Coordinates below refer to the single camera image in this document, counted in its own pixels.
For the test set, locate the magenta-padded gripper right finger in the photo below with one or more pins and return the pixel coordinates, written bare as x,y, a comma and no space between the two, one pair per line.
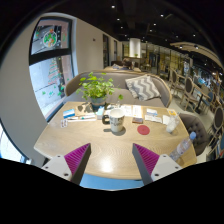
146,157

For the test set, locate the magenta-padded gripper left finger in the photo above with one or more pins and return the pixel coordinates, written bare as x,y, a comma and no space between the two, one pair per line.
76,156

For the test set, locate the clear plastic water bottle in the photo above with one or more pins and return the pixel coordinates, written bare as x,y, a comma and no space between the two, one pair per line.
181,146

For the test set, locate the flat round red coaster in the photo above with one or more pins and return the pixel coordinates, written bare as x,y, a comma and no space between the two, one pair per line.
143,129

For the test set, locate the white printed leaflet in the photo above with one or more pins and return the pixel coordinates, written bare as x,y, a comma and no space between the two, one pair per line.
153,118

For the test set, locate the white paper napkin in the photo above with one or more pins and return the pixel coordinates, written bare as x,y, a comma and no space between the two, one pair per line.
166,120

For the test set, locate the clear plastic cup with straw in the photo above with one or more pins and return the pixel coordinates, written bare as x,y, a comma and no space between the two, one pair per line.
172,124

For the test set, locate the small blue white box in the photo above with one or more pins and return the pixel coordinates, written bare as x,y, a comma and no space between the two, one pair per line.
69,113

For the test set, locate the blue and white card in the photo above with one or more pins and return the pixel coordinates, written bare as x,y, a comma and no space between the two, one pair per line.
151,112

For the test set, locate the white mug with lettering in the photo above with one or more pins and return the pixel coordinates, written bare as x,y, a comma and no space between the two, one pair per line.
116,120

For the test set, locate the wooden stand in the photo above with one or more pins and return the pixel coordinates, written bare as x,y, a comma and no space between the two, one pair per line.
81,108

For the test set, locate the small light blue packet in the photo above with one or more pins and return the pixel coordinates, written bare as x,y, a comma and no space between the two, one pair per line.
100,112

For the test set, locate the colourful menu leaflet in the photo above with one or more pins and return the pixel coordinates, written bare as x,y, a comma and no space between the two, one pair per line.
126,110

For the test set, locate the yellow square card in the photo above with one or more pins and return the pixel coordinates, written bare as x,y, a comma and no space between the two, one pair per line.
172,112

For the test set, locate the dark grey tufted chair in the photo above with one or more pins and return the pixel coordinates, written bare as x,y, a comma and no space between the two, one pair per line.
196,131

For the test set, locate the grey white chevron cushion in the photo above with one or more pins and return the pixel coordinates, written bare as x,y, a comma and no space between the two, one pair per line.
144,87

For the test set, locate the green potted plant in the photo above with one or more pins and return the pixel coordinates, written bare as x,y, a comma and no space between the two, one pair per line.
96,88

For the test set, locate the group of wooden dining chairs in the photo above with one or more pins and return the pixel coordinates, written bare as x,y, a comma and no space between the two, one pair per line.
190,88

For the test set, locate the grey curved sofa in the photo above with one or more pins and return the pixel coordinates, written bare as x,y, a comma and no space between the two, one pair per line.
116,80

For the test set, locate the person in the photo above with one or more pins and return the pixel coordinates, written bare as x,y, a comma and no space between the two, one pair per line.
126,63

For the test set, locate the group of ceiling spotlights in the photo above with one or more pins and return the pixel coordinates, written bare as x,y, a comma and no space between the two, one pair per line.
113,6

